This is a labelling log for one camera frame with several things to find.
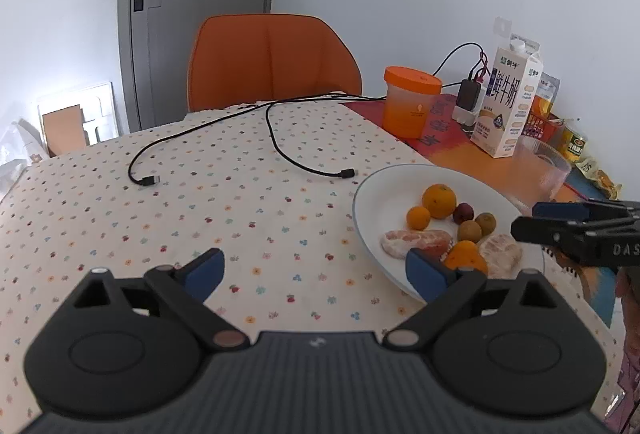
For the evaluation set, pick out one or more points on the white wall socket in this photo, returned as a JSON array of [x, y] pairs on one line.
[[502, 26]]

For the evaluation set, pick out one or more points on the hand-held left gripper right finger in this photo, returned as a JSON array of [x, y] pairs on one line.
[[425, 271]]

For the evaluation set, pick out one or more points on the orange chair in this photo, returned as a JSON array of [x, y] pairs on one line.
[[270, 58]]

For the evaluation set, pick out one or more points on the white power adapter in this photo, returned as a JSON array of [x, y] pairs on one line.
[[465, 116]]

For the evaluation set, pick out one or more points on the brown cardboard piece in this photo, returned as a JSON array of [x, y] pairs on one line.
[[62, 128]]

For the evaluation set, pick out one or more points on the brown kiwi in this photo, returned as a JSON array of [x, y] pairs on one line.
[[485, 221], [470, 230]]

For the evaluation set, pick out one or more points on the printed tablecloth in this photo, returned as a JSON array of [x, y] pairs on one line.
[[200, 199]]

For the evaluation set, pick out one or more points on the white plate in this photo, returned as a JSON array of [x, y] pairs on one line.
[[390, 199]]

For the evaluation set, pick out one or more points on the white milk carton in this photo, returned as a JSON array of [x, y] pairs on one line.
[[507, 103]]

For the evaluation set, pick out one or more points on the clear plastic cup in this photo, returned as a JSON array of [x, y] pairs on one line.
[[542, 168]]

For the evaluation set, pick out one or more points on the peeled tangerine piece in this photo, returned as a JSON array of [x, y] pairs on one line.
[[415, 244]]

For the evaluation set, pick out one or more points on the white foam board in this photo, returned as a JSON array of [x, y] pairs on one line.
[[102, 108]]

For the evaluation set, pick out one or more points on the small orange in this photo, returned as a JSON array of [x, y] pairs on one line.
[[418, 217], [465, 256]]

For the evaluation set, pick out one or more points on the orange lidded plastic container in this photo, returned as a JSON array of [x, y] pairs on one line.
[[410, 108]]

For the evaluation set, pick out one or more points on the dark red plum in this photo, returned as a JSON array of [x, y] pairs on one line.
[[464, 213]]

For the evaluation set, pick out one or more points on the juice pouch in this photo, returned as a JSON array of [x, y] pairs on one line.
[[547, 91]]

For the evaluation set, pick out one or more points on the yellow label jar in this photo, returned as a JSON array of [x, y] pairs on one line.
[[575, 143]]

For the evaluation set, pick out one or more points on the yellow snack packet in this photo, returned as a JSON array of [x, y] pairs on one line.
[[607, 184]]

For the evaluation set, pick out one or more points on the peeled pomelo segment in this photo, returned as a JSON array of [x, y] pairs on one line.
[[502, 254]]

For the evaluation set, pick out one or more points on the black charger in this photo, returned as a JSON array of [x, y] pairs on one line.
[[469, 93]]

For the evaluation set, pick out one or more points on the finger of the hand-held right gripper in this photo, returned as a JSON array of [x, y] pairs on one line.
[[535, 229], [555, 210]]

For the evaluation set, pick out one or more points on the red orange table mat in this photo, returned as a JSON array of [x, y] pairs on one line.
[[450, 148]]

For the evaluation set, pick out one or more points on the grey door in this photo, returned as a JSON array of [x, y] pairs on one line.
[[200, 13]]

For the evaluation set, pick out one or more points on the white plastic bag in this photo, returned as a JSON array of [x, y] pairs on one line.
[[20, 143]]

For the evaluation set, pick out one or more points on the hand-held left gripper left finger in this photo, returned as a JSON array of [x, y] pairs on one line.
[[205, 271]]

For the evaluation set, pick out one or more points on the orange basket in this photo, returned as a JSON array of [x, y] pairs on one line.
[[542, 128]]

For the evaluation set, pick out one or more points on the large orange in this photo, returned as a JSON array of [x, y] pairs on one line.
[[439, 200]]

